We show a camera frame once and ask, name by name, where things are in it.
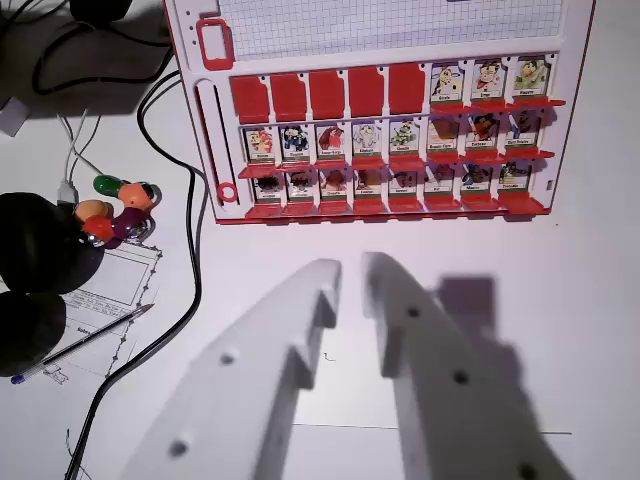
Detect black round object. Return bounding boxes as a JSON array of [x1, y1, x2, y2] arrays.
[[68, 0, 135, 22]]

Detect white thin cable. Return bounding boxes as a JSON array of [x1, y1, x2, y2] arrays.
[[55, 110, 109, 207]]

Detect large black round pad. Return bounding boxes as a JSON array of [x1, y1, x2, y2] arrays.
[[0, 192, 107, 295]]

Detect thick black cable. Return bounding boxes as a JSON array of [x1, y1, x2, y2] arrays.
[[63, 71, 210, 480]]

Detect thin black looped cable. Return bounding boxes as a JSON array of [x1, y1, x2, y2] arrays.
[[0, 0, 174, 97]]

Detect printed paper sheet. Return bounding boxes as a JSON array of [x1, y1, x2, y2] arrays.
[[29, 239, 165, 386]]

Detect small white block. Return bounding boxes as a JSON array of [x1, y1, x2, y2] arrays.
[[0, 97, 29, 138]]

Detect red and white game board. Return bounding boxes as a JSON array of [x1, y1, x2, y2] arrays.
[[163, 0, 597, 226]]

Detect colourful bead key ring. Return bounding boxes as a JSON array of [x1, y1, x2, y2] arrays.
[[73, 173, 163, 251]]

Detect ballpoint pen with blue cap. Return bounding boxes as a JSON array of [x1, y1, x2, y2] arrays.
[[10, 303, 156, 386]]

